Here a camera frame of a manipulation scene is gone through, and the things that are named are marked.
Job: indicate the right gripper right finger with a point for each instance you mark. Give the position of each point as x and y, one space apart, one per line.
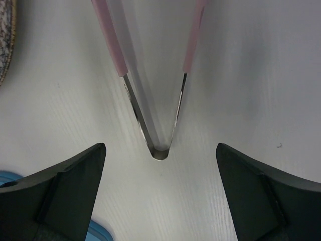
266 203

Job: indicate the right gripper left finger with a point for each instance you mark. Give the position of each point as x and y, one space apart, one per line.
55 203

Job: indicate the blue lunch box lid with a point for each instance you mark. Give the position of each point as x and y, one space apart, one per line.
95 232

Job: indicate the pink handled metal tongs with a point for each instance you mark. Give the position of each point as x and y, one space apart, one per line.
106 24

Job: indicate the speckled round plate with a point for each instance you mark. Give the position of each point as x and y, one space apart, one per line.
8 33

